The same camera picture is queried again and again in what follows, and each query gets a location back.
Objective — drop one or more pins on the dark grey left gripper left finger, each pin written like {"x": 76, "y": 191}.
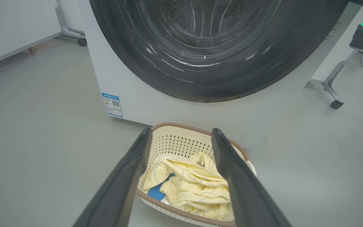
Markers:
{"x": 115, "y": 192}

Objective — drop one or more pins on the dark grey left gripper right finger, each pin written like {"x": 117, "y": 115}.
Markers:
{"x": 244, "y": 192}

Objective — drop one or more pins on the blue garment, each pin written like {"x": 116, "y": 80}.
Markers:
{"x": 156, "y": 192}

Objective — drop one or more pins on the pale yellow printed garment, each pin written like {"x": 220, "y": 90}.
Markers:
{"x": 197, "y": 189}

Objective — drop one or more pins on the dark round washing machine door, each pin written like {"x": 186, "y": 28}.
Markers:
{"x": 131, "y": 56}

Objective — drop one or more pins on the cream perforated laundry basket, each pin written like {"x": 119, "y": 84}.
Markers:
{"x": 175, "y": 142}

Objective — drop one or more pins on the white washing machine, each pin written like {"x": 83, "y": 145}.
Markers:
{"x": 137, "y": 104}

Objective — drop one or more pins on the blue energy label sticker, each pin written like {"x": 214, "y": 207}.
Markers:
{"x": 112, "y": 105}

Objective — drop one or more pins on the wheeled metal stand right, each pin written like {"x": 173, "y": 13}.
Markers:
{"x": 334, "y": 78}

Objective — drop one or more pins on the white partition board with casters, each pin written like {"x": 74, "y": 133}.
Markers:
{"x": 11, "y": 25}

